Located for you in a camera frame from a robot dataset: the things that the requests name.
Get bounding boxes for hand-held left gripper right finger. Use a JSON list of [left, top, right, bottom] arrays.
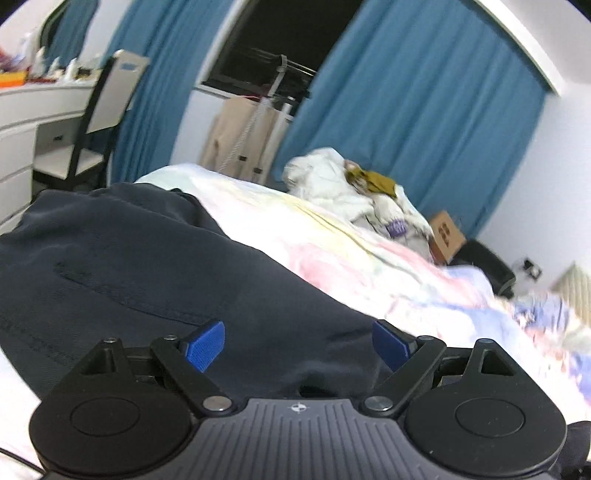
[[362, 319, 522, 414]]

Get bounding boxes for mustard yellow cloth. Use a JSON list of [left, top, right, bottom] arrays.
[[344, 159, 398, 200]]

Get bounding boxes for beige hanging garment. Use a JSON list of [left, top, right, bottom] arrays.
[[199, 96, 291, 184]]

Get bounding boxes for black and white chair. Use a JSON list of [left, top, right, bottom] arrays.
[[33, 50, 151, 191]]

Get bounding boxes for pastel floral bed blanket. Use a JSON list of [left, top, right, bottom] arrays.
[[134, 162, 591, 411]]

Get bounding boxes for dark window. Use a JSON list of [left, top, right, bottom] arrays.
[[201, 0, 365, 99]]

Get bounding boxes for white desk with drawers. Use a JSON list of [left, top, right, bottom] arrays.
[[0, 79, 100, 234]]

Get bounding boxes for metal clothes drying rack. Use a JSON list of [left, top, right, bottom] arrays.
[[217, 46, 319, 185]]

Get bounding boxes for white crumpled garment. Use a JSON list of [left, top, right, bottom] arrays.
[[283, 147, 435, 261]]

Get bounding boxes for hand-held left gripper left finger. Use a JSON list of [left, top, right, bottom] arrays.
[[74, 320, 233, 413]]

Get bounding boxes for dark navy pants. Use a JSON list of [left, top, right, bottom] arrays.
[[0, 183, 419, 401]]

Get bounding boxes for cardboard box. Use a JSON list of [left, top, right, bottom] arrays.
[[427, 210, 466, 265]]

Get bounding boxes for black cable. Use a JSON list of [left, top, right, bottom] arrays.
[[0, 447, 47, 474]]

